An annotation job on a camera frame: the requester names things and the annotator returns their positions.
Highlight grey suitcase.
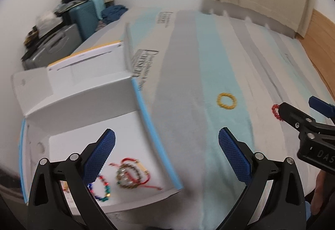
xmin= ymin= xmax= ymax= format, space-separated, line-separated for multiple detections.
xmin=21 ymin=23 xmax=83 ymax=71

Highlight red cord bracelet gold tube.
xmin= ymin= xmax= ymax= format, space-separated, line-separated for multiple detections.
xmin=110 ymin=158 xmax=163 ymax=191

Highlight white plastic bag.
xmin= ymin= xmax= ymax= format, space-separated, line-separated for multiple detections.
xmin=36 ymin=10 xmax=63 ymax=36

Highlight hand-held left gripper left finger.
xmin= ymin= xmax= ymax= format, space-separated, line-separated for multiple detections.
xmin=27 ymin=128 xmax=117 ymax=230

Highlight red bead bracelet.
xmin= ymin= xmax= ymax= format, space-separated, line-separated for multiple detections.
xmin=271 ymin=104 xmax=284 ymax=122

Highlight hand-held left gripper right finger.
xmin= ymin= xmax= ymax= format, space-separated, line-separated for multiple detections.
xmin=218 ymin=127 xmax=307 ymax=230

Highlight dark blue clothes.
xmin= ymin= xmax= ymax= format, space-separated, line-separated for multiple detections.
xmin=101 ymin=4 xmax=129 ymax=22

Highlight white cardboard box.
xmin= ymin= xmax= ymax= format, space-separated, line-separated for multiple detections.
xmin=10 ymin=23 xmax=184 ymax=214

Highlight person's right hand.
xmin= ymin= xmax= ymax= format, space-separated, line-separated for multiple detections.
xmin=312 ymin=173 xmax=331 ymax=217

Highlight striped bed sheet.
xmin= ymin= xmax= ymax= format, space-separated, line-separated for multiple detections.
xmin=71 ymin=7 xmax=335 ymax=230

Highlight teal suitcase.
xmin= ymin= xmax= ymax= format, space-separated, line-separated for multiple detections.
xmin=68 ymin=0 xmax=106 ymax=42

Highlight multicolour glass bead bracelet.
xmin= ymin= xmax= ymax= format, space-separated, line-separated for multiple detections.
xmin=87 ymin=175 xmax=111 ymax=203

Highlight brown wooden bead bracelet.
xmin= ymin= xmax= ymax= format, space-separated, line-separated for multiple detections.
xmin=115 ymin=163 xmax=147 ymax=190

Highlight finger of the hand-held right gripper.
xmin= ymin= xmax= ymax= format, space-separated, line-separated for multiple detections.
xmin=277 ymin=102 xmax=317 ymax=132
xmin=308 ymin=96 xmax=335 ymax=126

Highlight yellow bead bracelet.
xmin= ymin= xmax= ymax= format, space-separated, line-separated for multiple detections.
xmin=216 ymin=93 xmax=237 ymax=109

